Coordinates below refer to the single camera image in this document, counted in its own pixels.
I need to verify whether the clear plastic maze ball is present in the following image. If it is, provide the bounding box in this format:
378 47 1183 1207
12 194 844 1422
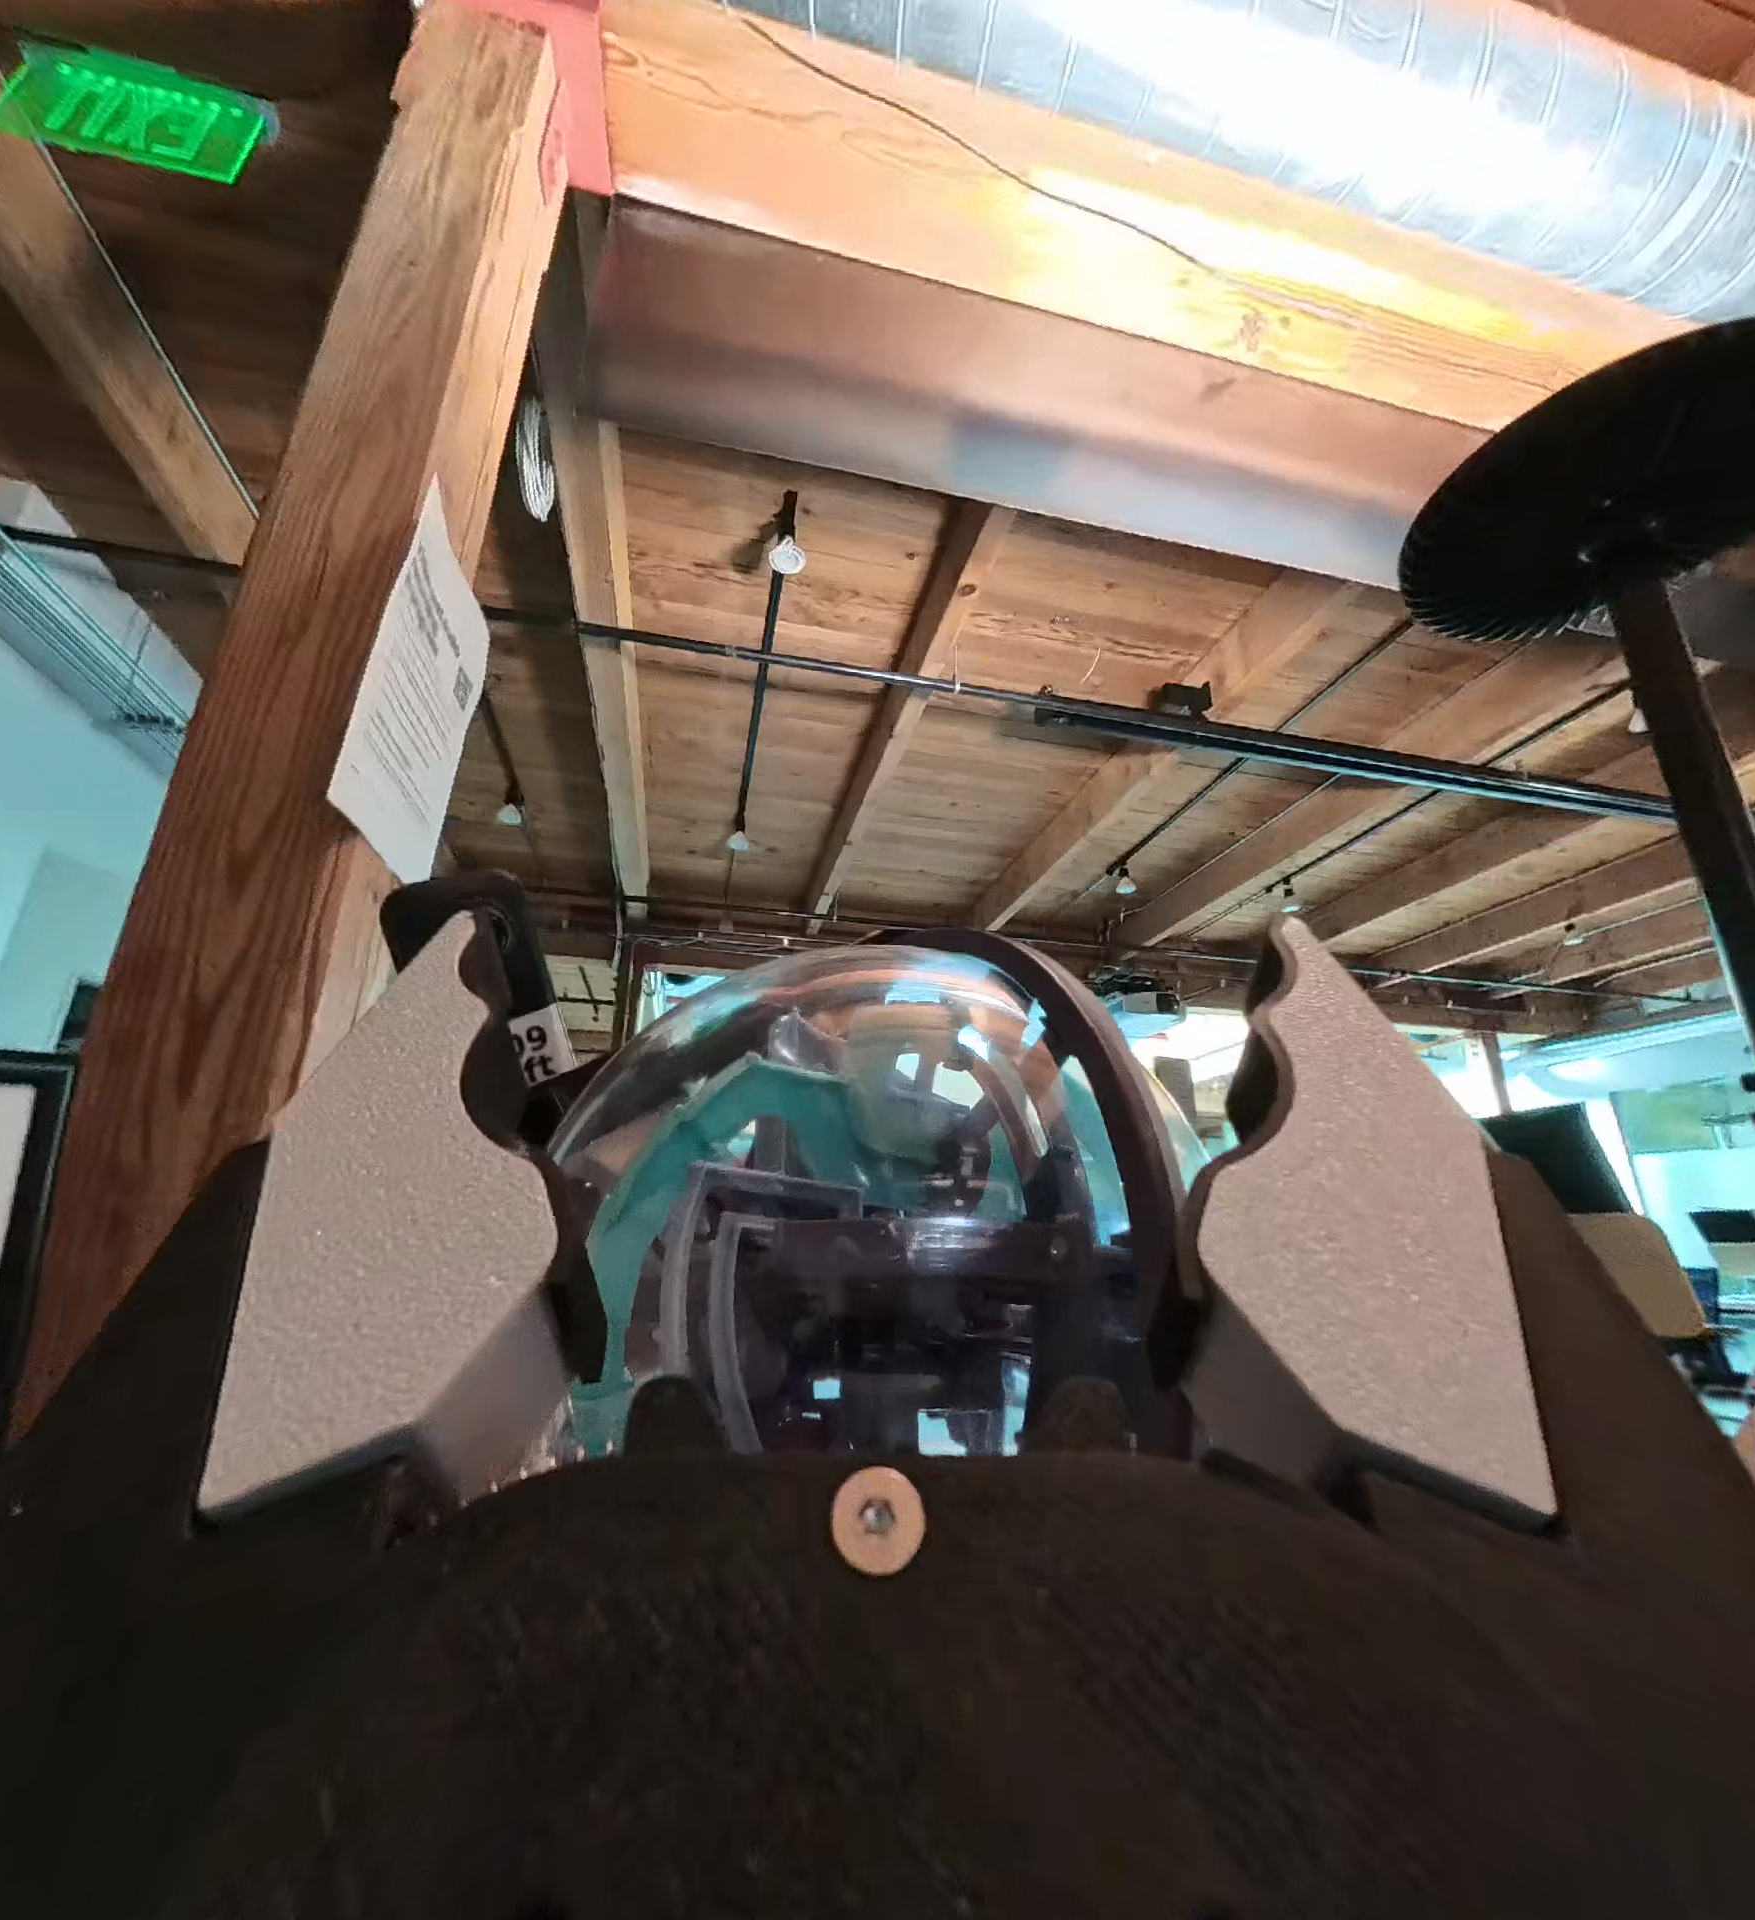
546 928 1212 1465

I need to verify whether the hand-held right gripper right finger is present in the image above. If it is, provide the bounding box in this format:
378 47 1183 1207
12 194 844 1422
1149 911 1561 1516

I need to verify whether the black disc floor lamp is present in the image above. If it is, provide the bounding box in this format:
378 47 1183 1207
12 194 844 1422
1399 312 1755 1086

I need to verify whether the black ceiling light track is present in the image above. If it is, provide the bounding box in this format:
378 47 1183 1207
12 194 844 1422
1036 682 1755 846
724 492 807 857

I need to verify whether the green exit sign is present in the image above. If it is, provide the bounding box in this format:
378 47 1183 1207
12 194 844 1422
0 42 283 187

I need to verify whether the wide round metal duct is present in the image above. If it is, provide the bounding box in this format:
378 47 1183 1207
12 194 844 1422
718 0 1755 324

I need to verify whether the white paper notice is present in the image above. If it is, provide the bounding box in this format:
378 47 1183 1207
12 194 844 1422
327 479 493 884

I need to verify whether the wooden post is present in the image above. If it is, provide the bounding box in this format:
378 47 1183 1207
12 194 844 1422
14 0 572 1429

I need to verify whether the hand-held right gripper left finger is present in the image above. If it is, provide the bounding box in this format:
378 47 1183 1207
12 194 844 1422
194 904 611 1515

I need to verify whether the black acoustic panel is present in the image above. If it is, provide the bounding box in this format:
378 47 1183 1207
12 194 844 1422
1478 1101 1646 1224

